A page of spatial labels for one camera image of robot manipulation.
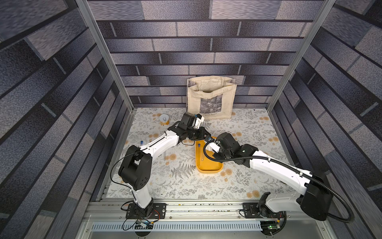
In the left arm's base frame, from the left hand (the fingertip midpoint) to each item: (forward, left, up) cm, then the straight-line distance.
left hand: (211, 134), depth 82 cm
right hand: (-5, -2, -4) cm, 7 cm away
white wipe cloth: (-11, +3, +6) cm, 13 cm away
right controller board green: (-41, -27, -19) cm, 53 cm away
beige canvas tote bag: (+26, -2, +5) cm, 27 cm away
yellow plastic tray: (-10, +4, -19) cm, 22 cm away
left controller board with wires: (-41, +34, -22) cm, 58 cm away
